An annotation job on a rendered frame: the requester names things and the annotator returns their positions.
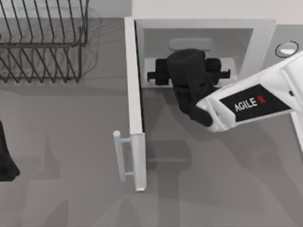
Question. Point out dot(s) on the white microwave door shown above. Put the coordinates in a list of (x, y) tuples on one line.
[(133, 94)]

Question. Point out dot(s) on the pale microwave oven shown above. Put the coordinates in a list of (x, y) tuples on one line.
[(203, 9)]

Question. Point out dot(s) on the round microwave knob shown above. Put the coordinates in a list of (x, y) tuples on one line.
[(286, 49)]

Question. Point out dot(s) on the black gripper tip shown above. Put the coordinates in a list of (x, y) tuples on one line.
[(7, 163)]

